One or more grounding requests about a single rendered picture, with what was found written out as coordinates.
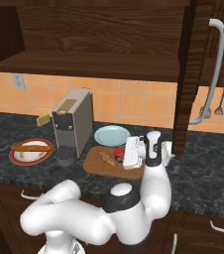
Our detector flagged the dark wood open wall cabinet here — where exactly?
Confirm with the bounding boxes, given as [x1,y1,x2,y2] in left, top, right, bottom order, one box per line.
[0,0,197,83]

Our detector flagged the dark wood open cabinet door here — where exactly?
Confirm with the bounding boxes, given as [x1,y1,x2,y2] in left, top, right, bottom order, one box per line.
[171,0,218,157]
[0,5,26,77]

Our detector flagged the golden croissant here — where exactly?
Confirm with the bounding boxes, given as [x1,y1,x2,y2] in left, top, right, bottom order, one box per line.
[98,150,117,168]

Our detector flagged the red jam jar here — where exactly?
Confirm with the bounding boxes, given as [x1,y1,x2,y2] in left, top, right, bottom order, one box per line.
[113,147,127,164]

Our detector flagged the dark wood lower cabinet door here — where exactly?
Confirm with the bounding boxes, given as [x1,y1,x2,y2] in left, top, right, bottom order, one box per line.
[163,227,224,254]

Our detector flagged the red rimmed white plate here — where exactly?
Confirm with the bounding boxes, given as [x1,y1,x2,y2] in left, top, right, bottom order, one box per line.
[8,138,55,167]

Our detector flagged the grey drawer handle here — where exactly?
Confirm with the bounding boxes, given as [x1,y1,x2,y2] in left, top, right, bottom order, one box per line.
[209,219,224,235]
[20,190,47,201]

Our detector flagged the hanging slotted spoon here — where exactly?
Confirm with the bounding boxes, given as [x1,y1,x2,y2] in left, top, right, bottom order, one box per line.
[198,86,213,120]

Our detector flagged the hanging dark spatula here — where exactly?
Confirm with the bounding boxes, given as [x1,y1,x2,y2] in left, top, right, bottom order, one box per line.
[214,86,224,116]

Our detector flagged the wooden cutting board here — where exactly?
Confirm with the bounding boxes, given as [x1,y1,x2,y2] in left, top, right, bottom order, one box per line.
[82,145,145,181]

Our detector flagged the long brown pastry stick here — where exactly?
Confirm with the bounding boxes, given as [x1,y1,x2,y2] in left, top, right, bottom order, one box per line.
[10,144,54,154]

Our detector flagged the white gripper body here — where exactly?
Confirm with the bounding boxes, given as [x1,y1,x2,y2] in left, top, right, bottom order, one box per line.
[122,135,145,171]

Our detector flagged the grey lower cabinet door handle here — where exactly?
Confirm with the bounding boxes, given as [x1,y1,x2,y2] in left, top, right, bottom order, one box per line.
[170,232,178,254]

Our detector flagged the long grey cabinet door handle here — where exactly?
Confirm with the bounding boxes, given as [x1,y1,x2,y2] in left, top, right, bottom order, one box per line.
[188,18,224,126]

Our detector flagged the grey coffee machine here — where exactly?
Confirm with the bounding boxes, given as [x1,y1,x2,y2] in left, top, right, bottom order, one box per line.
[52,87,95,167]

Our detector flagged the light blue plate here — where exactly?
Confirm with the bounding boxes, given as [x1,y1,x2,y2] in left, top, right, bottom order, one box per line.
[93,125,132,148]

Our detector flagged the yellow block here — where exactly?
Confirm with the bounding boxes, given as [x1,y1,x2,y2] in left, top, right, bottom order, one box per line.
[36,113,53,128]

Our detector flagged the grey wall outlet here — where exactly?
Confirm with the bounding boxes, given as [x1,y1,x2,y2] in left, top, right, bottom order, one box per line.
[11,72,27,91]

